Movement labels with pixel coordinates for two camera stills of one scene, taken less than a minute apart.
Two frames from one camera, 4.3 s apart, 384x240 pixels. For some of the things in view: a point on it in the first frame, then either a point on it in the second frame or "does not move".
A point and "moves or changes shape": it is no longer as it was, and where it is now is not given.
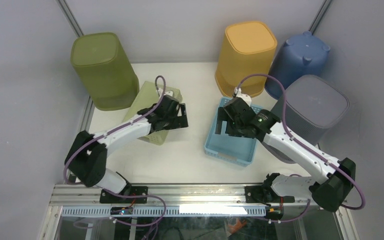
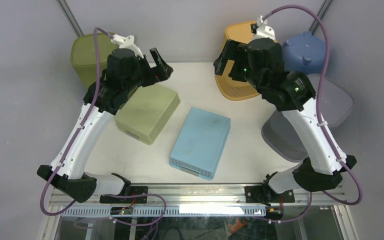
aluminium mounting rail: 205,195 does not move
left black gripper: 179,121 -> 161,72
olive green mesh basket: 106,71 does not move
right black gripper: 222,116 -> 234,51
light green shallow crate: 139,96 moves or changes shape
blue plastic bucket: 303,55 does not move
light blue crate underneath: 239,149 -> 200,144
